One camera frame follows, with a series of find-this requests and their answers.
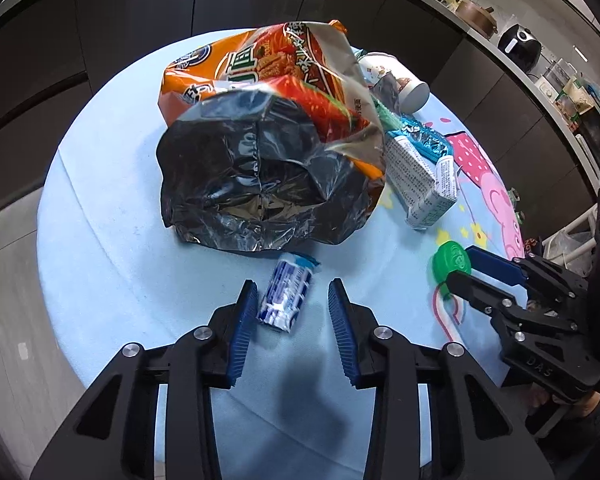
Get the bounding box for dark kitchen cabinets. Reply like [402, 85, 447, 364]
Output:
[0, 0, 600, 226]

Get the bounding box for white storage rack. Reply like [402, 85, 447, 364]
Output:
[542, 205, 598, 276]

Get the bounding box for light blue cartoon tablecloth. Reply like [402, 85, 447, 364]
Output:
[36, 27, 526, 480]

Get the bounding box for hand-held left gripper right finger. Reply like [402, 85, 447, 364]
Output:
[327, 277, 556, 480]

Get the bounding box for white printed paper cup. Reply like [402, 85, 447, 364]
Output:
[357, 51, 431, 113]

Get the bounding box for black air fryer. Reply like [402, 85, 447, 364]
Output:
[497, 24, 543, 72]

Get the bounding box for small white appliance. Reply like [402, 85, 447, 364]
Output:
[536, 62, 568, 106]

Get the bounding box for green bottle cap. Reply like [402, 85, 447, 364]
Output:
[431, 241, 473, 301]

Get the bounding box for teal foil wrapper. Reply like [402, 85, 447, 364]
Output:
[372, 97, 453, 163]

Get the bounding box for copper pot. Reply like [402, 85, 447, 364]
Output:
[455, 0, 498, 37]

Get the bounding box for person's right hand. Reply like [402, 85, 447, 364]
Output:
[550, 391, 600, 422]

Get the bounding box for person's right forearm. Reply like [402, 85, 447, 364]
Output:
[530, 400, 600, 461]

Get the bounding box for blue and white small wrapper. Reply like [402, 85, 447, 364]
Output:
[256, 252, 322, 333]

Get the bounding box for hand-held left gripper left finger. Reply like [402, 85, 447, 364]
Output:
[30, 279, 259, 480]

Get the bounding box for teal white snack packet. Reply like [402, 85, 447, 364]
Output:
[384, 132, 460, 231]

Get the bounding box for orange instant noodle bag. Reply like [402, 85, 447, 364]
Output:
[157, 20, 387, 252]

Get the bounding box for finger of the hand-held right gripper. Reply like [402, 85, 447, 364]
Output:
[447, 271, 578, 333]
[465, 246, 588, 301]

